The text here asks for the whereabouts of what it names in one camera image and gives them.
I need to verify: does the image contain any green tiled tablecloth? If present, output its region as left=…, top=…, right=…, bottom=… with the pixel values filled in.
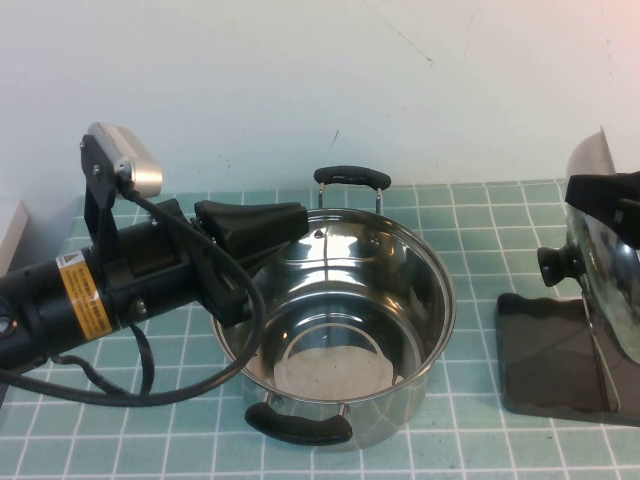
left=0, top=178, right=640, bottom=480

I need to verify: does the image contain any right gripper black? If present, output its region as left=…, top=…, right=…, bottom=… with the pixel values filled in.
left=564, top=171, right=640, bottom=249

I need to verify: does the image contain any white beige side board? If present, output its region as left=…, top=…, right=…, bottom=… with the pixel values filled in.
left=0, top=199, right=34, bottom=271

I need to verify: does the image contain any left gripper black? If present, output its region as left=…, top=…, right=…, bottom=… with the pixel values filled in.
left=107, top=199, right=309, bottom=329

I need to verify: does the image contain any steel pot lid black knob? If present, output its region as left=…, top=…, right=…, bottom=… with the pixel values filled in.
left=537, top=124, right=640, bottom=366

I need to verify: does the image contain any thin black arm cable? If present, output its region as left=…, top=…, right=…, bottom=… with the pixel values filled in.
left=47, top=322, right=156, bottom=396

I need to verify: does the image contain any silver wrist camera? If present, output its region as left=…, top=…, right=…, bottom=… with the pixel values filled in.
left=82, top=122, right=165, bottom=199

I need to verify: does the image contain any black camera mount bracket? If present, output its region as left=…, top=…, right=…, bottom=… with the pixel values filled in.
left=78, top=132, right=124, bottom=251

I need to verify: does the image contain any thick black camera cable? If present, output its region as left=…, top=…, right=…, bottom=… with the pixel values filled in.
left=0, top=182, right=267, bottom=401

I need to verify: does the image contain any stainless steel cooking pot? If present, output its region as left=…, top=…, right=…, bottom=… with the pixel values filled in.
left=209, top=167, right=459, bottom=454

